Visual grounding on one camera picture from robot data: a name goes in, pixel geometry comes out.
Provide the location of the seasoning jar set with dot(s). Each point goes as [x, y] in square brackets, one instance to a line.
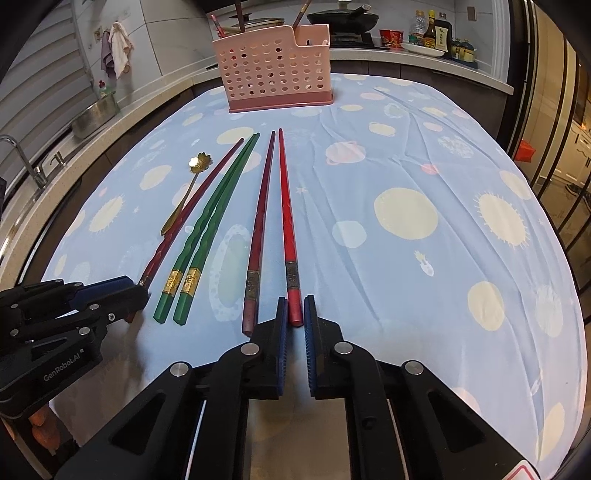
[464, 53]

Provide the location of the maroon chopstick gold band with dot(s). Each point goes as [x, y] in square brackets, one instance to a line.
[239, 16]

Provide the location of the steel sink basin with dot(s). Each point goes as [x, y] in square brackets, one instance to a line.
[62, 167]

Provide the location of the pink perforated utensil holder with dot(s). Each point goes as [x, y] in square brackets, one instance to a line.
[274, 68]

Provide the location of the gold flower spoon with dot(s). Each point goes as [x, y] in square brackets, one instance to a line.
[196, 164]

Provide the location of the amber sauce bottle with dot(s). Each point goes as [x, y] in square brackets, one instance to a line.
[429, 37]

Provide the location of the stainless steel pot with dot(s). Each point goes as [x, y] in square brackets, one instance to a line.
[94, 116]

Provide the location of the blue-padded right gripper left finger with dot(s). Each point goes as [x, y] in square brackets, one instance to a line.
[190, 422]

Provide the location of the dark brown chopstick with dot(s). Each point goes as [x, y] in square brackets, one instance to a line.
[301, 13]

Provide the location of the white plate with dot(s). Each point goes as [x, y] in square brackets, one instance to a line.
[422, 50]

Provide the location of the green dish soap bottle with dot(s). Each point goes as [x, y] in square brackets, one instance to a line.
[105, 88]

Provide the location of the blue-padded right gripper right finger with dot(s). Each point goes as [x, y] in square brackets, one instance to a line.
[402, 421]

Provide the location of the dark red chopstick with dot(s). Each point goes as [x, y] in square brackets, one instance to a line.
[250, 312]

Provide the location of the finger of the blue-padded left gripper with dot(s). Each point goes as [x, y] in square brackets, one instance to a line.
[109, 309]
[106, 288]

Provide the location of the red instant noodle cup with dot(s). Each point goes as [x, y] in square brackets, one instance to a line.
[391, 39]

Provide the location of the black gas stove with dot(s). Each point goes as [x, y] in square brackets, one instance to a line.
[352, 40]

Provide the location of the dark soy sauce bottle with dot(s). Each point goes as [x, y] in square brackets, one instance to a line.
[444, 34]

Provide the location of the chrome sink faucet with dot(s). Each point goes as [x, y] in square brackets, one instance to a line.
[36, 173]

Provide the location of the green chopstick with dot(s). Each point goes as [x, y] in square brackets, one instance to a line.
[175, 280]
[196, 265]

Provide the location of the left hand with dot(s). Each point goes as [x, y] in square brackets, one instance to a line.
[44, 429]

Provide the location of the red chopstick gold band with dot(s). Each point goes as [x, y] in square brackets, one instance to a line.
[219, 29]

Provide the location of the bright red chopstick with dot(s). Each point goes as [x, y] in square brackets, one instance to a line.
[289, 242]

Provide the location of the light blue planet tablecloth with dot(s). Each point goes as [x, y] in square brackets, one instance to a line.
[415, 232]

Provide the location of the white ceramic spoon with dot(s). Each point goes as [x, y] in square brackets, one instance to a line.
[311, 42]

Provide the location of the purple hanging cloth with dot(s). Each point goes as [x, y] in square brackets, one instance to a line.
[106, 57]

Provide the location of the black wok with lid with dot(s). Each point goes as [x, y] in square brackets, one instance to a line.
[357, 21]

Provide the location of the white hanging towel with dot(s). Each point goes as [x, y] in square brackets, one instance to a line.
[121, 47]

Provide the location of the clear plastic bottle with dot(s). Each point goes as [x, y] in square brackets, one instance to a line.
[418, 28]

